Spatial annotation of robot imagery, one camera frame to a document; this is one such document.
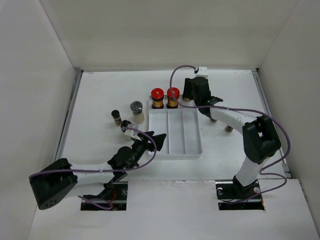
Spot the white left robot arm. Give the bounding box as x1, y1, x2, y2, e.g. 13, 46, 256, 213
28, 130, 167, 211

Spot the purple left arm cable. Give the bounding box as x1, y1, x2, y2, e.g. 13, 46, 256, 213
28, 126, 158, 210

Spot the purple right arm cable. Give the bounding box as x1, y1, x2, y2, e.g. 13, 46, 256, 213
169, 65, 292, 204

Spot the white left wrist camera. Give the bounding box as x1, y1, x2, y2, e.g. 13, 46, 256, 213
123, 129, 140, 141

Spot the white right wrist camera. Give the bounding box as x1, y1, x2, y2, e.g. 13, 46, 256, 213
194, 66, 209, 79

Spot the red-lid sauce jar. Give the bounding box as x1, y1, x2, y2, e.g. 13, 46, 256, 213
167, 87, 180, 109
151, 87, 164, 109

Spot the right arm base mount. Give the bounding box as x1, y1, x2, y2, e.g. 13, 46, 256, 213
215, 180, 265, 211

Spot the small black-lid spice jar left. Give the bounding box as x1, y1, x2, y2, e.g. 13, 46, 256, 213
111, 109, 122, 126

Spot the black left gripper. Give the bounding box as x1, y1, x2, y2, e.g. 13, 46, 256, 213
127, 131, 166, 170

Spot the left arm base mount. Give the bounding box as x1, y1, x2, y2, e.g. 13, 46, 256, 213
80, 181, 128, 211

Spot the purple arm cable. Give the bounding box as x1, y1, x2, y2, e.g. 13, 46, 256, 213
28, 126, 158, 210
169, 65, 292, 204

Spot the black-top white powder grinder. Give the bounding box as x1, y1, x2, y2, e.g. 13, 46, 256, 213
120, 120, 132, 133

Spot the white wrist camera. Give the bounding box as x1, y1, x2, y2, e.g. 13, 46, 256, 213
123, 129, 140, 141
194, 66, 209, 79

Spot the black-top brown chunk grinder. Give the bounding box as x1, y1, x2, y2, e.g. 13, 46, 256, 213
182, 98, 191, 103

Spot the small black-lid spice jar outer-right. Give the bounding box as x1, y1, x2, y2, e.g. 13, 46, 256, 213
224, 125, 234, 133

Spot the white plastic organizer tray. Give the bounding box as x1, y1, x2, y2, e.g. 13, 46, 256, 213
148, 95, 203, 160

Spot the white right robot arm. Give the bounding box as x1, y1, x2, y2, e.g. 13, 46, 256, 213
182, 76, 281, 200

